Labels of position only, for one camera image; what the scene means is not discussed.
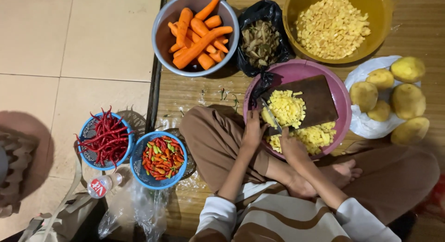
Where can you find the yellow plastic bowl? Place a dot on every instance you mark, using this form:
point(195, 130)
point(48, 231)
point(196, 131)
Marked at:
point(299, 5)

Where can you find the woven bamboo floor mat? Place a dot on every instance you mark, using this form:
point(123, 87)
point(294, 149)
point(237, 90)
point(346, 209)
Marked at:
point(194, 92)

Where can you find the person's left hand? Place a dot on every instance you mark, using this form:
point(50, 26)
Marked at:
point(253, 132)

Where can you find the person's striped white brown shirt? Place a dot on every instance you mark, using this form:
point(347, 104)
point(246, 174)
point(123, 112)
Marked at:
point(274, 217)

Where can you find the white plastic bag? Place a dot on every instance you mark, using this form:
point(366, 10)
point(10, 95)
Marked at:
point(365, 125)

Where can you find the diced potato heap in basin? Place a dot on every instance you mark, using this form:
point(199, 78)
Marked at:
point(314, 136)

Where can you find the heap of whole peeled potatoes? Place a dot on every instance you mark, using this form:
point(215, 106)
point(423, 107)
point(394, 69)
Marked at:
point(408, 101)

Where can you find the pile of orange carrots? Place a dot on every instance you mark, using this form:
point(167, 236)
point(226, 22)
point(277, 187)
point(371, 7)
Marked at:
point(198, 37)

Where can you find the person's left fingers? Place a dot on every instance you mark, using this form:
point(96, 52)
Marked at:
point(256, 119)

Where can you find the blue mesh basket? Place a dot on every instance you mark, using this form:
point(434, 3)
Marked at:
point(139, 169)
point(87, 130)

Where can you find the diced potato cubes in bowl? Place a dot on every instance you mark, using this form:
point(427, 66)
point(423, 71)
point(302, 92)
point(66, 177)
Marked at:
point(332, 26)

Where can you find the pink plastic basin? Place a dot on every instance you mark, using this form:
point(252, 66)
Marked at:
point(333, 85)

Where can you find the pile of potato peels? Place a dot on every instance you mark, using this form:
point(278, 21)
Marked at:
point(260, 43)

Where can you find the green chili stem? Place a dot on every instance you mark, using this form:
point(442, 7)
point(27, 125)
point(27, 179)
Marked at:
point(222, 94)
point(235, 101)

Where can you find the grey metal bowl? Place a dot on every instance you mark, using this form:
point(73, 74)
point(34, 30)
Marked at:
point(165, 23)

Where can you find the steel kitchen knife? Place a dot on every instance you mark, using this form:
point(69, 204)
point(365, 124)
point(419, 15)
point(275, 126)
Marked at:
point(272, 116)

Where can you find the person's brown trousers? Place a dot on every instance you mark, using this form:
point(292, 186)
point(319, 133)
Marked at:
point(212, 141)

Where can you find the dark wooden cutting board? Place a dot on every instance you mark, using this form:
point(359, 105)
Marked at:
point(318, 99)

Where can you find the clear crumpled plastic bag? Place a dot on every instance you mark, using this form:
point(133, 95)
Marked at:
point(146, 210)

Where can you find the pile of long red chilies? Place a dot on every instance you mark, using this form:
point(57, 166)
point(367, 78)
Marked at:
point(108, 137)

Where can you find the red object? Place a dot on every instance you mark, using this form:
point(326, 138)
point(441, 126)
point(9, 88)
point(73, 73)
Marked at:
point(436, 200)

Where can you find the grey cardboard egg tray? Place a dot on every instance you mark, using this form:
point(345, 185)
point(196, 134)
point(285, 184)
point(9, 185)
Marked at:
point(15, 169)

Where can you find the person's right fingers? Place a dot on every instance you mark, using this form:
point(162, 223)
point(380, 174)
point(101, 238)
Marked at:
point(285, 136)

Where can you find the person's bare foot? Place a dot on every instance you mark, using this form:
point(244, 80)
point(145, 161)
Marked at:
point(333, 176)

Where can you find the diced potato pile on board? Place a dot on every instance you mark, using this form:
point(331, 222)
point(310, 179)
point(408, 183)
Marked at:
point(288, 108)

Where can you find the uncut yellow potato piece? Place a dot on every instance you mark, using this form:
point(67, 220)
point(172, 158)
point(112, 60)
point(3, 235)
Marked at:
point(265, 117)

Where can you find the black plastic bag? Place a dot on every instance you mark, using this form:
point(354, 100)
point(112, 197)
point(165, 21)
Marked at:
point(259, 12)

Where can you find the pile of small mixed chilies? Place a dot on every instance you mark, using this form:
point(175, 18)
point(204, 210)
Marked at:
point(162, 158)

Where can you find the person's right hand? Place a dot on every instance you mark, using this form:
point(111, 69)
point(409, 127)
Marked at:
point(293, 148)

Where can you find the clear plastic water bottle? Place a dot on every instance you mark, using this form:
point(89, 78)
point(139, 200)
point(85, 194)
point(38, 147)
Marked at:
point(100, 186)

